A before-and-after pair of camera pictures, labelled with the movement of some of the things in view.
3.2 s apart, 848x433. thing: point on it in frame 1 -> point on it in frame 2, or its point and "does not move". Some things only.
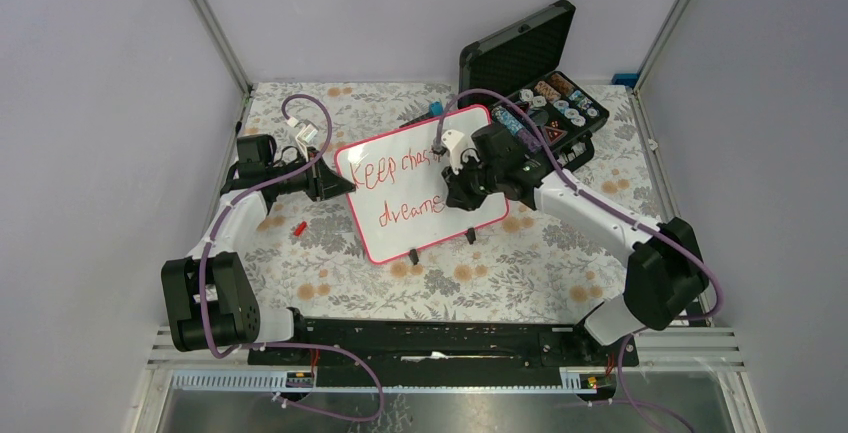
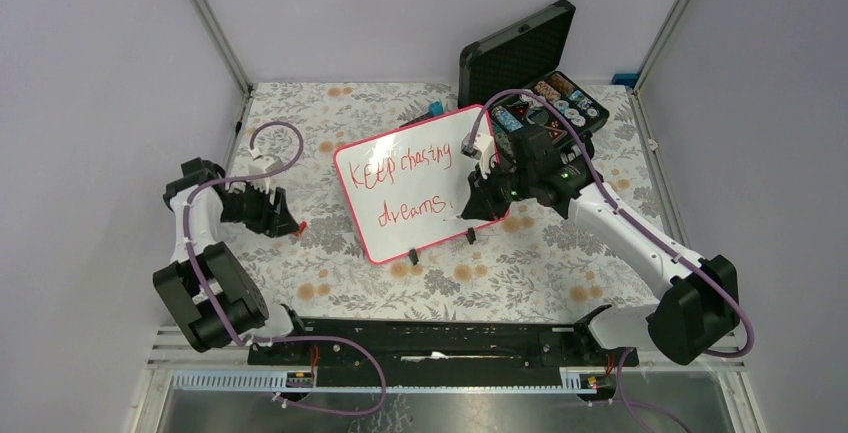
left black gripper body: (313, 180) -> (255, 213)
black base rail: (431, 345) does not move
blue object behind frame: (628, 79) does not move
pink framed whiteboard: (400, 201) does not move
